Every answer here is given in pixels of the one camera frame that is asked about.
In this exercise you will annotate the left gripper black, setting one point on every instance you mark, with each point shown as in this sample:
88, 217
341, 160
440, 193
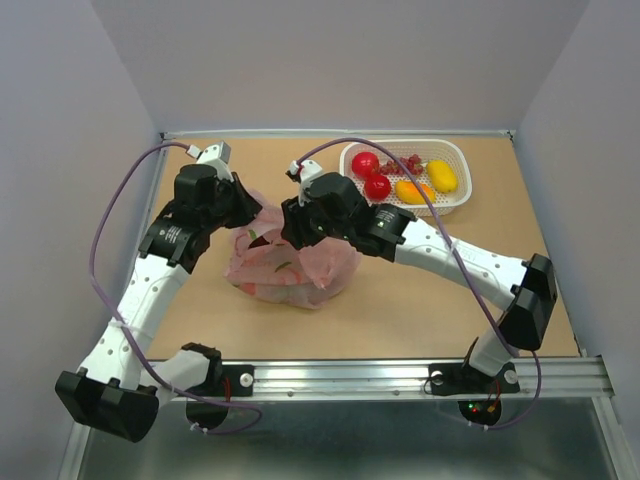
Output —
248, 206

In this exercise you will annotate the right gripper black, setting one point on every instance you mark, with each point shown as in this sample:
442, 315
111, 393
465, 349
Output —
295, 226

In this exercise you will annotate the pink plastic bag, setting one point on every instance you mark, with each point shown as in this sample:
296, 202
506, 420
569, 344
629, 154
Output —
266, 267

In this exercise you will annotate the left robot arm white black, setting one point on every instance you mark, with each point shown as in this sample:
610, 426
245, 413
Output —
115, 389

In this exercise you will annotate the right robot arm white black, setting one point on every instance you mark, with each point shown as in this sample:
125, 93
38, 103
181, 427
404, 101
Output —
525, 291

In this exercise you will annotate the yellow lemon fruit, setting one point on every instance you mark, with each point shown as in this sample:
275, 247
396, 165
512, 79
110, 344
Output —
442, 176

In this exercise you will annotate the red apple lower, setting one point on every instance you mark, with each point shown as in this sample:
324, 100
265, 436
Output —
377, 187

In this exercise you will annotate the red apple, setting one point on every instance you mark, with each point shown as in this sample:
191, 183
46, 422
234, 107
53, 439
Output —
364, 164
377, 187

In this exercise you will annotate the red apple upper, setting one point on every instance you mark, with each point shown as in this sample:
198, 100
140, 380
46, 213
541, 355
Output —
364, 164

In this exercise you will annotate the orange yellow mango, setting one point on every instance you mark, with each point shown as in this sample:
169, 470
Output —
411, 194

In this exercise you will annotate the red grape bunch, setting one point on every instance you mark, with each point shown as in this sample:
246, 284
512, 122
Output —
413, 164

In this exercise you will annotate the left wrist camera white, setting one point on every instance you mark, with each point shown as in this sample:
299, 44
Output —
217, 153

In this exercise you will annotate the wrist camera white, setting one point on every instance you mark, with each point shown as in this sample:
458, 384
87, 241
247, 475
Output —
217, 153
304, 173

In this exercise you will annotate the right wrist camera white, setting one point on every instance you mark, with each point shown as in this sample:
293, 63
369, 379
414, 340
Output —
304, 173

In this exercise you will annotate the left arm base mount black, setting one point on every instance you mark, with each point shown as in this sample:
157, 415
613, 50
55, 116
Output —
201, 370

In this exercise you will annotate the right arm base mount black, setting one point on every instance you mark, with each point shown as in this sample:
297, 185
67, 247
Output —
457, 378

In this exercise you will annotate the aluminium front rail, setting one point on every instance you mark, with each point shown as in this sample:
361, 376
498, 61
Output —
372, 380

